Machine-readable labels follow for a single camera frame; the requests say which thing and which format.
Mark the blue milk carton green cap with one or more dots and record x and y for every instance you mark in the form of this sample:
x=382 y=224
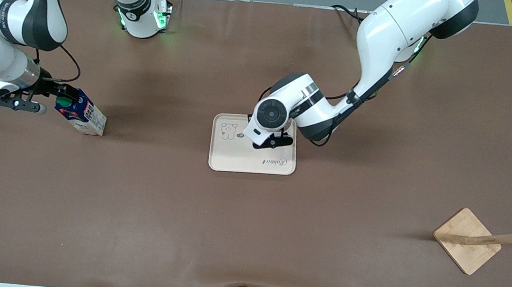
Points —
x=85 y=118

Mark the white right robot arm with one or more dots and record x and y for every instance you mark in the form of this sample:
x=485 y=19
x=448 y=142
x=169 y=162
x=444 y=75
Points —
x=3 y=55

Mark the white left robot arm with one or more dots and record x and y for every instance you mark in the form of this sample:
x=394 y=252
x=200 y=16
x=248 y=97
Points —
x=386 y=38

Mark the beige plastic tray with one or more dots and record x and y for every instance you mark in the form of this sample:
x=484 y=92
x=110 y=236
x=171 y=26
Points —
x=235 y=160

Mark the wooden mug stand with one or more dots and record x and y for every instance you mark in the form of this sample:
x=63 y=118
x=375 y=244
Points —
x=463 y=234

